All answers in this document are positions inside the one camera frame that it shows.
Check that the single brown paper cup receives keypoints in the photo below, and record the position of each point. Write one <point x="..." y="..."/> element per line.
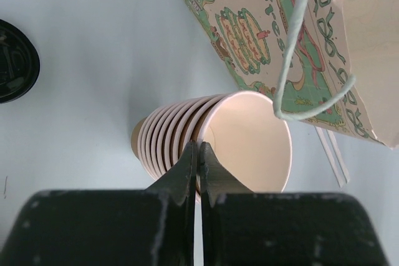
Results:
<point x="245" y="159"/>

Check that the printed green paper bag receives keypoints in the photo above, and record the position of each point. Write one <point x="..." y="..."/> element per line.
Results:
<point x="338" y="38"/>

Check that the black lid stack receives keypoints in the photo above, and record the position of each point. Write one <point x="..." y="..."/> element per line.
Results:
<point x="20" y="63"/>

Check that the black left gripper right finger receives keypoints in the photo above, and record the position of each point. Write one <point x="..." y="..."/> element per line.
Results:
<point x="323" y="229"/>

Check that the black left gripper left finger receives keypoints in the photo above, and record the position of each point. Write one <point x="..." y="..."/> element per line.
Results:
<point x="152" y="226"/>

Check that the stack of brown paper cups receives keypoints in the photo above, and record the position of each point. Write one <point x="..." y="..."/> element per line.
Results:
<point x="158" y="140"/>

